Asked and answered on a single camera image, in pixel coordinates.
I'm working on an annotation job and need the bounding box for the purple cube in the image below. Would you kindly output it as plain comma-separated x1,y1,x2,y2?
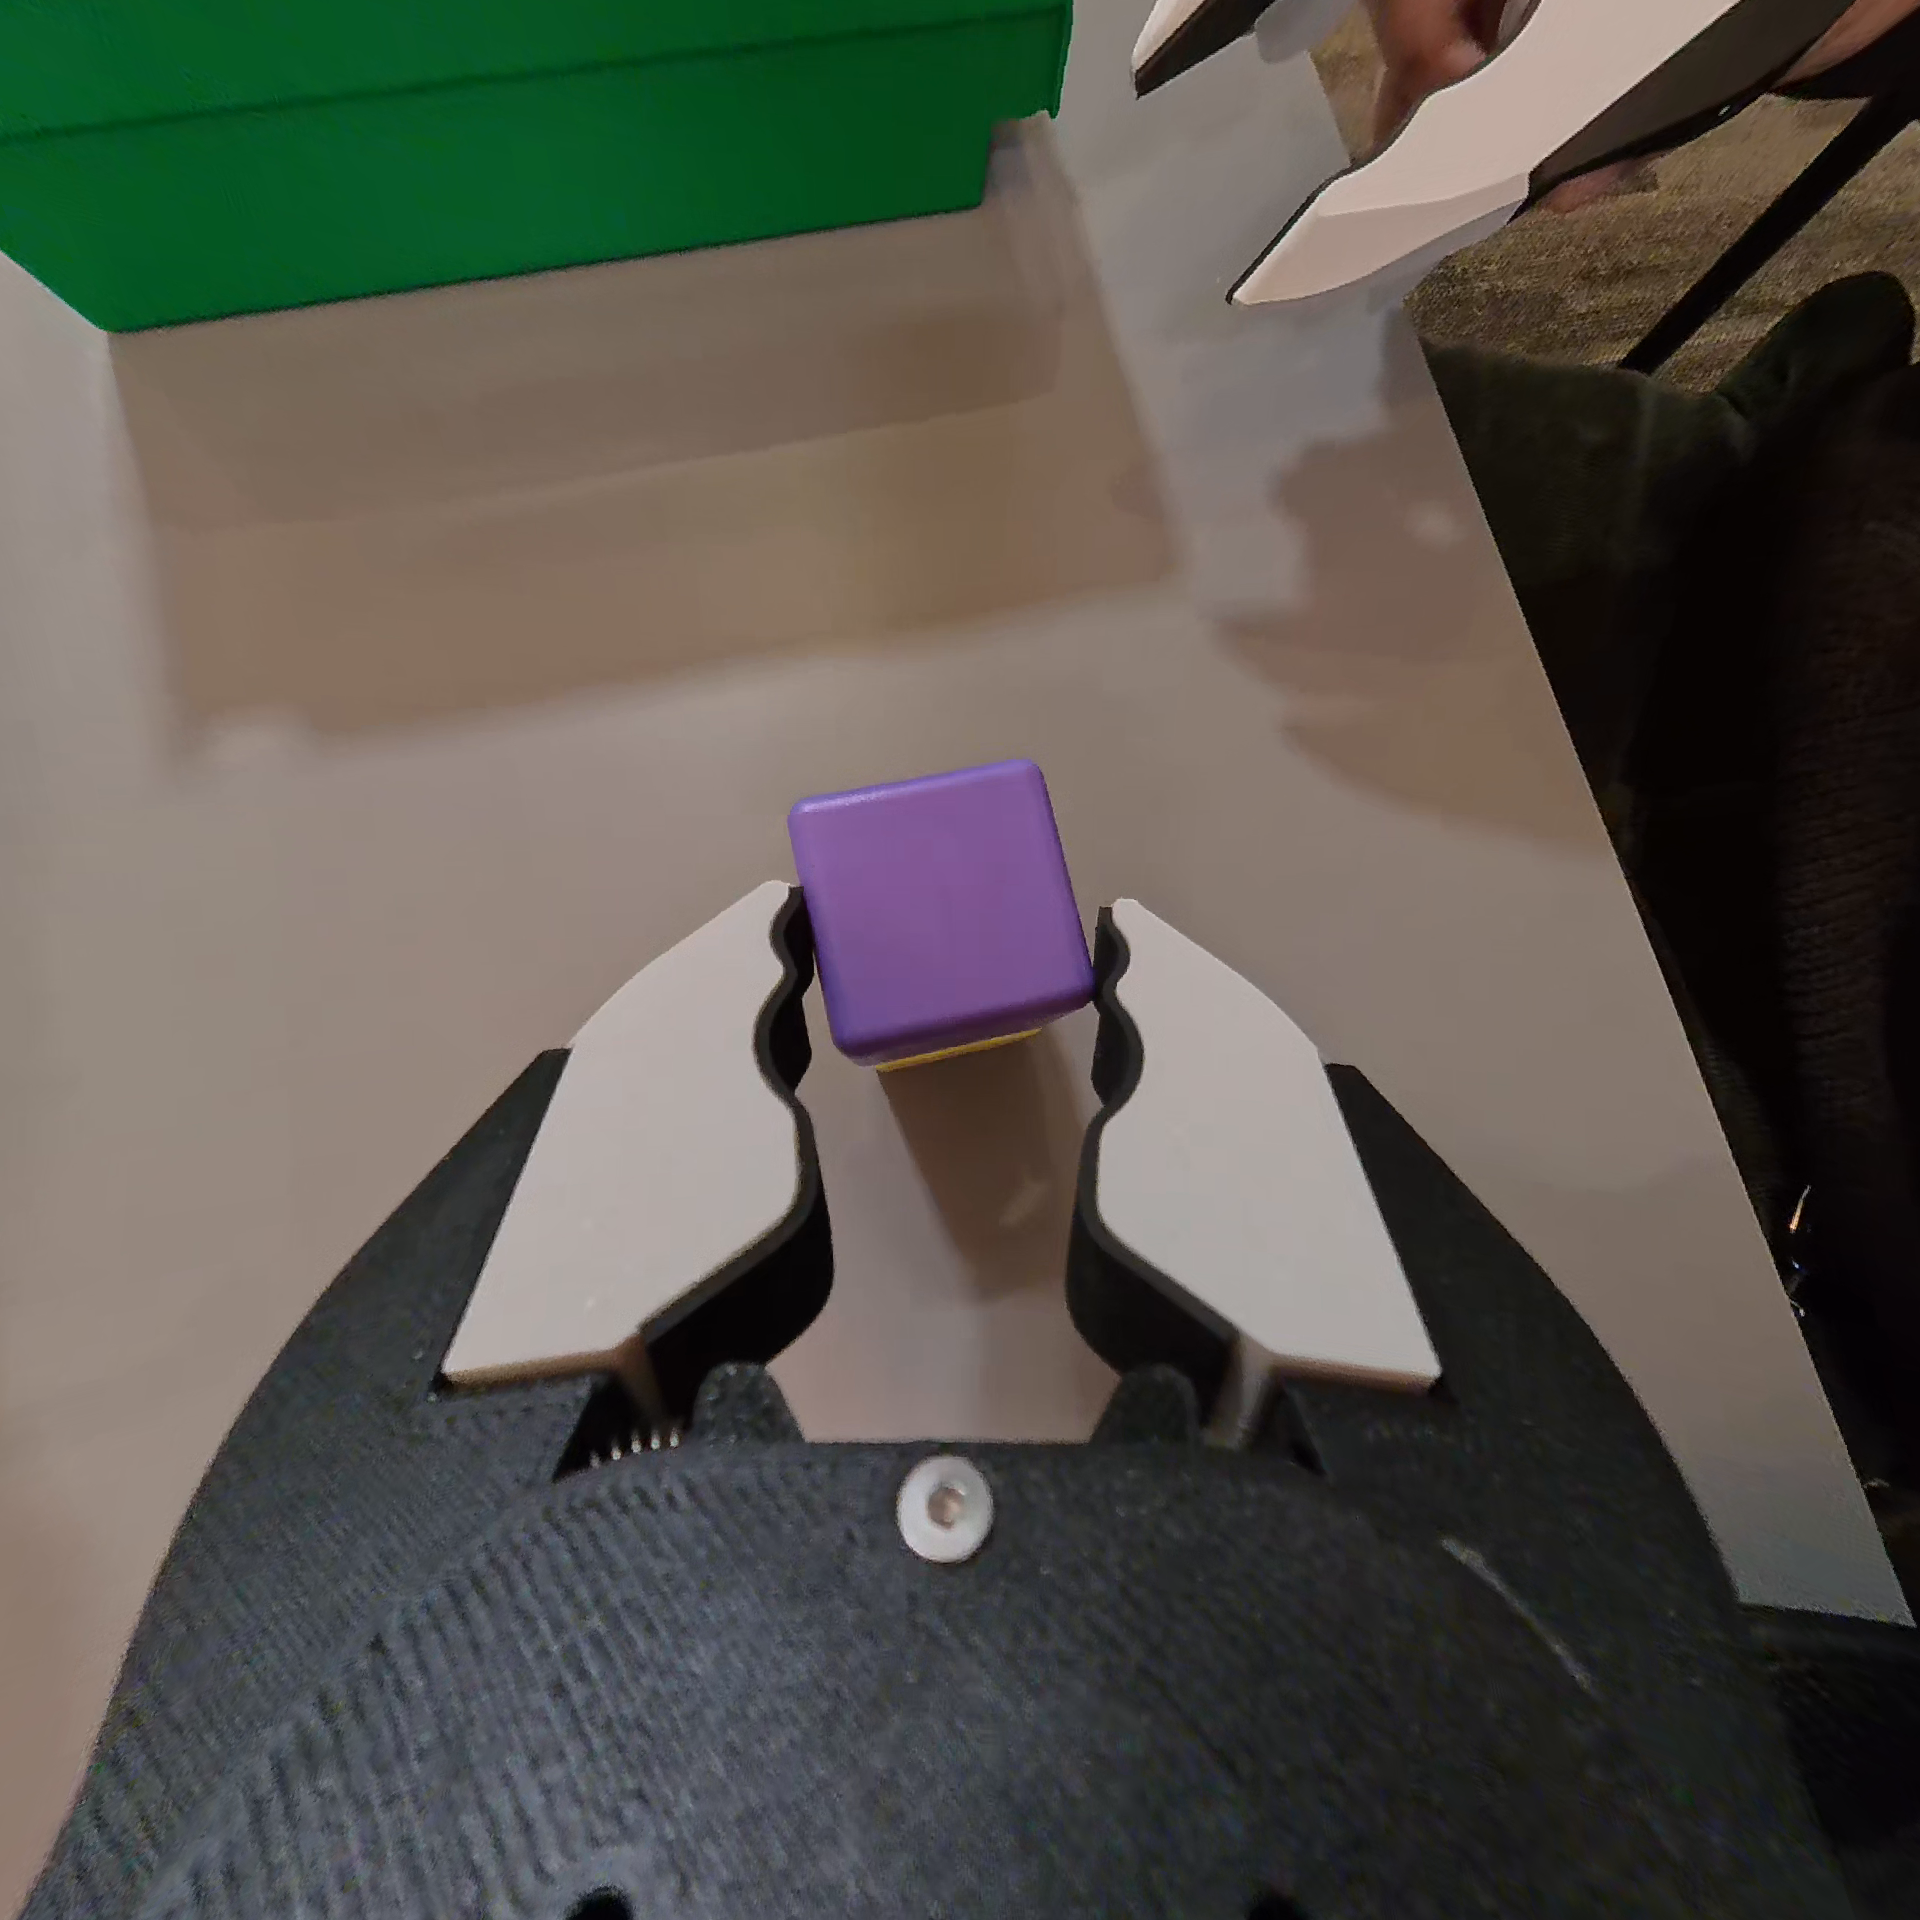
787,760,1100,1058

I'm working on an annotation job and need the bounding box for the green plastic bin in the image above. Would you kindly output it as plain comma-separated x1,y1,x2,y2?
0,0,1076,337

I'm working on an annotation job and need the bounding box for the person's right hand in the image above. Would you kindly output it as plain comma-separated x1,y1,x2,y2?
1368,0,1520,161

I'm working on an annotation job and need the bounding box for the black metal bar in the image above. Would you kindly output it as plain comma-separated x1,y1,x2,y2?
1623,83,1920,377

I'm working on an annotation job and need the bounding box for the yellow cube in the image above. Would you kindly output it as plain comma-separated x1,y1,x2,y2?
871,1027,1044,1076

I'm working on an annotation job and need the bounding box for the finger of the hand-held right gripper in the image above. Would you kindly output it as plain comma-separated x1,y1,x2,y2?
1224,0,1871,312
1128,0,1354,101

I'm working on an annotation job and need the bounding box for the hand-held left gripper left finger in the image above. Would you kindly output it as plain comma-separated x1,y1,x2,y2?
439,883,837,1430

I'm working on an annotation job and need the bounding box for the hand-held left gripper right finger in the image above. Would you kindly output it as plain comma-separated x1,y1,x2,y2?
1066,897,1444,1444

